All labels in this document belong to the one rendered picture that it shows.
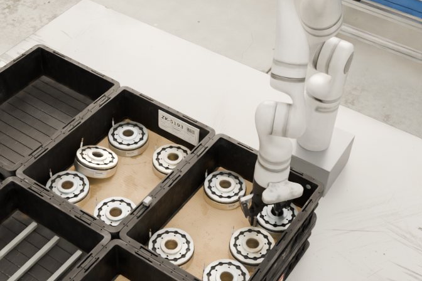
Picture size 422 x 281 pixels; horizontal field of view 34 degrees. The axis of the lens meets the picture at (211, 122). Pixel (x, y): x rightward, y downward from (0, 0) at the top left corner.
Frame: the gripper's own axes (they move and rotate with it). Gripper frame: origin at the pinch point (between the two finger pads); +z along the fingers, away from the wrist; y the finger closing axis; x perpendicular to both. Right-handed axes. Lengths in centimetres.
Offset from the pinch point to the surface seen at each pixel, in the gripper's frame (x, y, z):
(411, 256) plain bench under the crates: 11.1, -37.6, 15.3
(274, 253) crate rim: 15.1, 4.8, -7.5
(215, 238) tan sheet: 0.7, 12.0, 2.5
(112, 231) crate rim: -0.4, 35.4, -7.4
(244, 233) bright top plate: 3.4, 6.3, -0.7
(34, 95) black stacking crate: -61, 43, 3
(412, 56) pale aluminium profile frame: -125, -139, 73
